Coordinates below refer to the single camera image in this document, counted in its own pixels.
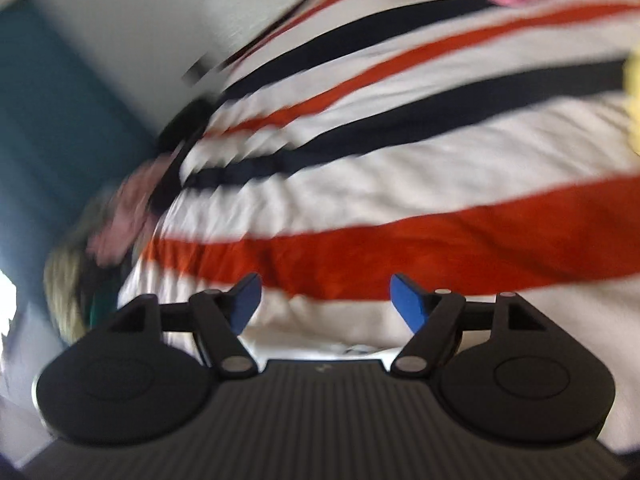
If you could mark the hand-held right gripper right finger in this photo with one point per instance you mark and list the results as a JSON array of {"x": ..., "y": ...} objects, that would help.
[{"x": 407, "y": 305}]

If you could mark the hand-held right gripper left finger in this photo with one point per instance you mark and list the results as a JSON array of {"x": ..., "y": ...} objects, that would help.
[{"x": 247, "y": 300}]

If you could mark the cream white sweatshirt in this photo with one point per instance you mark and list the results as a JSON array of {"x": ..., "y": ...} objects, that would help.
[{"x": 310, "y": 346}]

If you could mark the striped blanket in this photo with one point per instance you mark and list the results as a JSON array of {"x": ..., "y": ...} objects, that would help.
[{"x": 400, "y": 240}]

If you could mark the pale pink garment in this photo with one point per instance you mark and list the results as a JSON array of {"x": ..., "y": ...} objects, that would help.
[{"x": 125, "y": 210}]

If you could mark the yellow-green knitted blanket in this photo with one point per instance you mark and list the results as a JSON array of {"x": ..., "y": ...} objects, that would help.
[{"x": 65, "y": 280}]

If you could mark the black armchair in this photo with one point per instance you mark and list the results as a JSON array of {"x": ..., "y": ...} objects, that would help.
[{"x": 185, "y": 122}]

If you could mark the blue curtain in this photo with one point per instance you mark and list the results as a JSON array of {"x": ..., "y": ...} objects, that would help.
[{"x": 60, "y": 110}]

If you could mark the yellow cloth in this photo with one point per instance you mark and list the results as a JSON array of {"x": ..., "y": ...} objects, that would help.
[{"x": 632, "y": 100}]

